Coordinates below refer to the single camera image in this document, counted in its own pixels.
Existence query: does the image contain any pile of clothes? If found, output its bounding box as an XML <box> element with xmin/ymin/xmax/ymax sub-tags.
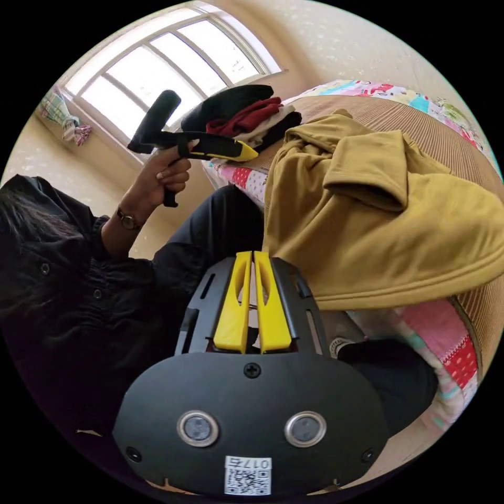
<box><xmin>180</xmin><ymin>84</ymin><xmax>303</xmax><ymax>153</ymax></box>

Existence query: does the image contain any bed with woven mat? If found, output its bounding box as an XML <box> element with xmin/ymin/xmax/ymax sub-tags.
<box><xmin>202</xmin><ymin>78</ymin><xmax>504</xmax><ymax>432</ymax></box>

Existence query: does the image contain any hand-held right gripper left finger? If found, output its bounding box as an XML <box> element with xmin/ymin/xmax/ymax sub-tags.
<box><xmin>213</xmin><ymin>250</ymin><xmax>253</xmax><ymax>354</ymax></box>

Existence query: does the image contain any plaid curtain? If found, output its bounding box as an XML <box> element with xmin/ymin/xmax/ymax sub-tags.
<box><xmin>36</xmin><ymin>84</ymin><xmax>93</xmax><ymax>147</ymax></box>

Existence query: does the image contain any person's body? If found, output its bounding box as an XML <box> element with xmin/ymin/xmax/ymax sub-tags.
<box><xmin>0</xmin><ymin>174</ymin><xmax>440</xmax><ymax>477</ymax></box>

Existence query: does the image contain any person's left forearm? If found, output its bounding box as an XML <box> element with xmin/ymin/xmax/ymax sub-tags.
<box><xmin>100</xmin><ymin>207</ymin><xmax>145</xmax><ymax>260</ymax></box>

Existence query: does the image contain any window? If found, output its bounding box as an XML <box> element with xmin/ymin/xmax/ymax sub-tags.
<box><xmin>62</xmin><ymin>3</ymin><xmax>285</xmax><ymax>167</ymax></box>

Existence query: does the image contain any yellow long sleeve shirt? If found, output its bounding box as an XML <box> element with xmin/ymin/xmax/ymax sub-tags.
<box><xmin>261</xmin><ymin>108</ymin><xmax>504</xmax><ymax>312</ymax></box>

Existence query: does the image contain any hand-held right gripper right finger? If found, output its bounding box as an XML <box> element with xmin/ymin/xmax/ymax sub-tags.
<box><xmin>253</xmin><ymin>250</ymin><xmax>293</xmax><ymax>354</ymax></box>

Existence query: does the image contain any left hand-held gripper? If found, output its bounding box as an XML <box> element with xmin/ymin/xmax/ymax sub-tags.
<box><xmin>127</xmin><ymin>131</ymin><xmax>259</xmax><ymax>208</ymax></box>

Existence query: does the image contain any person's left hand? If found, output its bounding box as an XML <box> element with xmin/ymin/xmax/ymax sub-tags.
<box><xmin>117</xmin><ymin>151</ymin><xmax>193</xmax><ymax>226</ymax></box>

